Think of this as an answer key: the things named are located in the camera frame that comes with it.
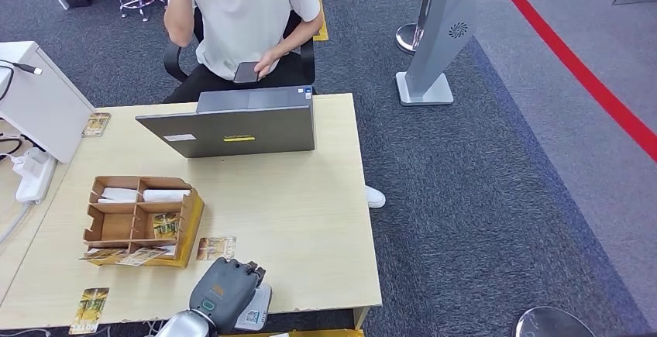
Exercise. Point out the person's white shoe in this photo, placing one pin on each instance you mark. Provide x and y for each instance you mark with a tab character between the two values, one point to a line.
374	197

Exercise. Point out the person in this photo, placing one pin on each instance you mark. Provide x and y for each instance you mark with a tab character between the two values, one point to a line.
246	11

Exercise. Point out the white cabinet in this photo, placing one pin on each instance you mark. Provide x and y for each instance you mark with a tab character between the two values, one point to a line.
41	103

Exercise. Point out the white plug adapter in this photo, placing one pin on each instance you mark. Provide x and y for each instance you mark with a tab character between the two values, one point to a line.
36	157

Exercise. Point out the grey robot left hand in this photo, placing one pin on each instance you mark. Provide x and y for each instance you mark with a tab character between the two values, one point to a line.
223	286

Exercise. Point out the person's left forearm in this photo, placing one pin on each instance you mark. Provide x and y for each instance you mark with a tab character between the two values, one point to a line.
303	37

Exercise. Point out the black smartphone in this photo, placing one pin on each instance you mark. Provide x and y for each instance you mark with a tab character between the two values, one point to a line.
246	73

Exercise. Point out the white power strip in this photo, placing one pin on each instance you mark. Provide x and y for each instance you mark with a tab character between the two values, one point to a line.
33	185

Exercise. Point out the chrome stanchion post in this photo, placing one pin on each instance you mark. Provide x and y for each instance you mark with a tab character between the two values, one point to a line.
408	39

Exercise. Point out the person's right forearm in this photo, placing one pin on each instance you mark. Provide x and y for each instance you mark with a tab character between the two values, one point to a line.
179	11

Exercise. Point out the black office chair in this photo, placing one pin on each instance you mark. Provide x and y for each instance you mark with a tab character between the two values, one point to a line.
308	68

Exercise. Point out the grey standing kiosk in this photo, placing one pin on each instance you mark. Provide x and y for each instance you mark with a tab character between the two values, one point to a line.
441	32

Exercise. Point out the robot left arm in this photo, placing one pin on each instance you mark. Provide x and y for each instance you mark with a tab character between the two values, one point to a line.
182	325

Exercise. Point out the wooden card organizer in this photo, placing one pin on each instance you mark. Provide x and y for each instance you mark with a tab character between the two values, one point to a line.
192	216

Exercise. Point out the white paper stack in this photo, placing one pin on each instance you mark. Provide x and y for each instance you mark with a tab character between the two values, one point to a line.
165	195
119	194

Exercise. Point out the white card reader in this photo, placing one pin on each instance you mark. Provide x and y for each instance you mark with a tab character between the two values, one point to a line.
256	309

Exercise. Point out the person's left hand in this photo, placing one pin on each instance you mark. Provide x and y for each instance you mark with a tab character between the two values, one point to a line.
269	62

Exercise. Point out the chrome dome base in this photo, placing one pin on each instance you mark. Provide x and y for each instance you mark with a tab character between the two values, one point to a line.
552	324

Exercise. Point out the grey laptop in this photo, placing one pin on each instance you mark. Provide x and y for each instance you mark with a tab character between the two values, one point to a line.
241	129

